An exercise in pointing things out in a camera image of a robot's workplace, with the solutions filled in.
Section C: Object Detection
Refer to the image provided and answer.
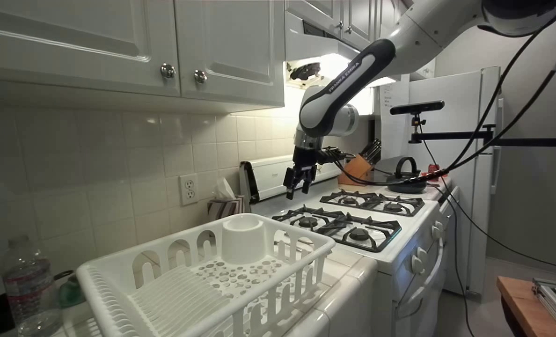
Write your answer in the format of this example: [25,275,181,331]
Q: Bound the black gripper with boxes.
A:
[282,146,319,200]

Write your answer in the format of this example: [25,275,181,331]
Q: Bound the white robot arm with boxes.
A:
[282,0,556,198]

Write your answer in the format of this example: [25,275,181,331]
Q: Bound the white plastic dish rack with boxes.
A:
[76,213,332,337]

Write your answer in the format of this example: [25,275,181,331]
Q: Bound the wooden knife block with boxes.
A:
[336,155,372,185]

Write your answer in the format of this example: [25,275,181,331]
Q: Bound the striped tissue box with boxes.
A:
[205,178,248,221]

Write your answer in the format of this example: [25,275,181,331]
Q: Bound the white utensil cup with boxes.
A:
[220,213,265,264]

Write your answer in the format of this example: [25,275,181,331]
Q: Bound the white range hood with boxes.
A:
[284,11,402,93]

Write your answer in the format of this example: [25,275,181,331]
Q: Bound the black kettle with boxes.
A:
[385,157,426,195]

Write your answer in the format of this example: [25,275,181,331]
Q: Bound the white gas stove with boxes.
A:
[237,153,458,337]

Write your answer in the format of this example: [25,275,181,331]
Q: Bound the red small container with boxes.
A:
[428,163,439,181]

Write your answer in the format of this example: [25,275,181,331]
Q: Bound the white upper cabinets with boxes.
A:
[0,0,379,107]

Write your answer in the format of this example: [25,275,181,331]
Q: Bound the white refrigerator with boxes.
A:
[379,67,503,296]

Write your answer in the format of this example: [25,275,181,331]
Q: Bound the wooden table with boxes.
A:
[495,275,556,337]

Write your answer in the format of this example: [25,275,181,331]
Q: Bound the clear plastic water bottle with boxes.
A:
[0,234,63,337]

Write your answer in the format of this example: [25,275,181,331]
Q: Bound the white wall outlet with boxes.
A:
[177,172,198,206]

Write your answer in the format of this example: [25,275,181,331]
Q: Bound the black camera on stand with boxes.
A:
[388,101,445,127]

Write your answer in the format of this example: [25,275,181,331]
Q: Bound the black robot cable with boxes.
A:
[319,0,556,337]

